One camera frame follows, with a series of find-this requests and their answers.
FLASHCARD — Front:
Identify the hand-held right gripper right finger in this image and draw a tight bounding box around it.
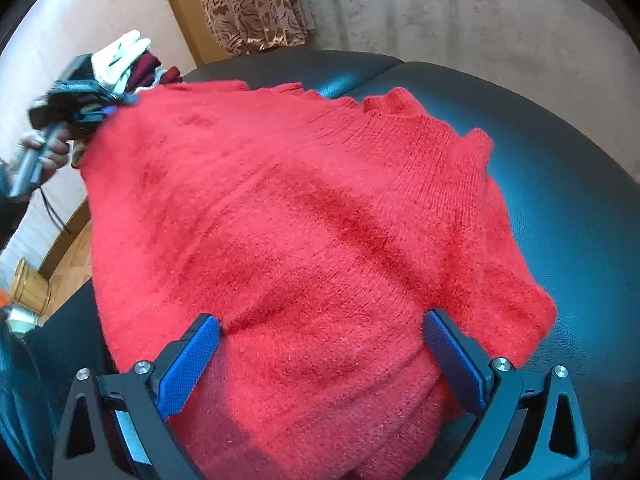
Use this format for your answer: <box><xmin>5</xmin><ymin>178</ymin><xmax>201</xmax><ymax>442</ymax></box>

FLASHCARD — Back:
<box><xmin>422</xmin><ymin>308</ymin><xmax>592</xmax><ymax>480</ymax></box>

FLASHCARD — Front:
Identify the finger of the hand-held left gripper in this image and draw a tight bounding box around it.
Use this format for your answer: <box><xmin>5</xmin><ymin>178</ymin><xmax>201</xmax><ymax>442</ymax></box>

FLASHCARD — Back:
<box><xmin>95</xmin><ymin>91</ymin><xmax>143</xmax><ymax>110</ymax></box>
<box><xmin>72</xmin><ymin>106</ymin><xmax>121</xmax><ymax>129</ymax></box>

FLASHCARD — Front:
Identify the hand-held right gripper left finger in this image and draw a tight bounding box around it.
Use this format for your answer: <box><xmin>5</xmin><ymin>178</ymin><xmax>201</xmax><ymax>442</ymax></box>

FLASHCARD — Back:
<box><xmin>52</xmin><ymin>312</ymin><xmax>221</xmax><ymax>480</ymax></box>

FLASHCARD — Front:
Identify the red knit sweater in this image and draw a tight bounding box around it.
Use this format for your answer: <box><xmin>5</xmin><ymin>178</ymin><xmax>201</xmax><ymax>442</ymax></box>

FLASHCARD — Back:
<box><xmin>80</xmin><ymin>79</ymin><xmax>558</xmax><ymax>480</ymax></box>

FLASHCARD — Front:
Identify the person's left hand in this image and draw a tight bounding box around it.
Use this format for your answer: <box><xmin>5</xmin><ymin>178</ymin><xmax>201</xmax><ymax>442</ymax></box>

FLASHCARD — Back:
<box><xmin>17</xmin><ymin>131</ymin><xmax>71</xmax><ymax>172</ymax></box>

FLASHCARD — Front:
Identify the maroon folded garment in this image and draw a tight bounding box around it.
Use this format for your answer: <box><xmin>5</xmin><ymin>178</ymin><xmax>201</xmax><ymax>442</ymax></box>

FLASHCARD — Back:
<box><xmin>127</xmin><ymin>55</ymin><xmax>183</xmax><ymax>90</ymax></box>

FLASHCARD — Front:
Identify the brown patterned curtain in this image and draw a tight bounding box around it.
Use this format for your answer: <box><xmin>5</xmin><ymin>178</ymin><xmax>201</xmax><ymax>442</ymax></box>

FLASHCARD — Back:
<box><xmin>189</xmin><ymin>0</ymin><xmax>316</xmax><ymax>57</ymax></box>

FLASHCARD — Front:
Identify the wicker basket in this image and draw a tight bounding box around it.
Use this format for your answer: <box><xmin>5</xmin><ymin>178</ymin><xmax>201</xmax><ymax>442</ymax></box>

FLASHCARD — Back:
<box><xmin>11</xmin><ymin>257</ymin><xmax>53</xmax><ymax>317</ymax></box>

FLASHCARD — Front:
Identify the black leather sofa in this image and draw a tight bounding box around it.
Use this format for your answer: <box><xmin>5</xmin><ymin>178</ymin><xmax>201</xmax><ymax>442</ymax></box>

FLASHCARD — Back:
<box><xmin>0</xmin><ymin>50</ymin><xmax>640</xmax><ymax>480</ymax></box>

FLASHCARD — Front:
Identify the grey rug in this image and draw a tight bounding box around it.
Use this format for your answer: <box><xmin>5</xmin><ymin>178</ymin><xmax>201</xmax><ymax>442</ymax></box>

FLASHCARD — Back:
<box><xmin>295</xmin><ymin>0</ymin><xmax>640</xmax><ymax>181</ymax></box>

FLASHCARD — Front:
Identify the wooden door frame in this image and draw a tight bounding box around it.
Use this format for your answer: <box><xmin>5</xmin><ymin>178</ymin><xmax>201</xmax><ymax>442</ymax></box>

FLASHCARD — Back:
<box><xmin>152</xmin><ymin>0</ymin><xmax>212</xmax><ymax>67</ymax></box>

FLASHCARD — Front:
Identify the black cable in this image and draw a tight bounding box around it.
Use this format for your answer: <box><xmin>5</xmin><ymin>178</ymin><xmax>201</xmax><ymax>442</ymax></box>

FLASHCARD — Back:
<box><xmin>40</xmin><ymin>187</ymin><xmax>74</xmax><ymax>235</ymax></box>

